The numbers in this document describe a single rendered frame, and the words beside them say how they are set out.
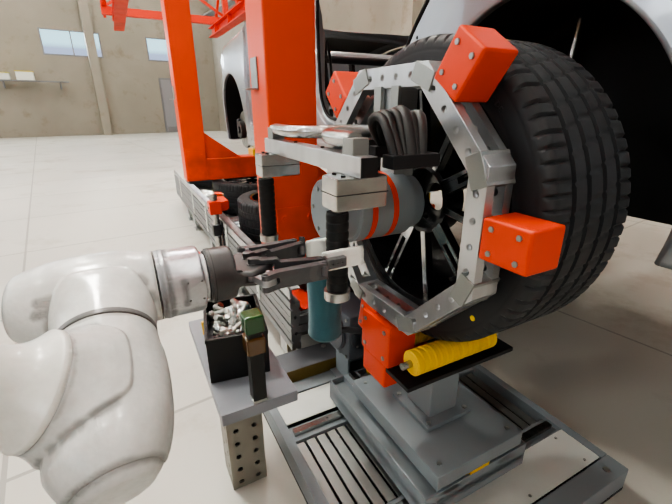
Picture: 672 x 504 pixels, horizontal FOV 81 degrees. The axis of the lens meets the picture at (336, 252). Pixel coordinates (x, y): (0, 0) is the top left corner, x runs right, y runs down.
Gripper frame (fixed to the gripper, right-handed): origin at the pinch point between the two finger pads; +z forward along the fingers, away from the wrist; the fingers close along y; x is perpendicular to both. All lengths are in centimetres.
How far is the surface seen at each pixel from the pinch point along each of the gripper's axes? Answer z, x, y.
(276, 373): -3.6, -38.0, -23.5
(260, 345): -9.1, -23.7, -15.5
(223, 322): -12.5, -27.5, -34.6
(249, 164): 60, -22, -258
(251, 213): 35, -38, -172
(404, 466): 25, -68, -9
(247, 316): -10.9, -17.0, -16.5
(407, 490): 23, -70, -4
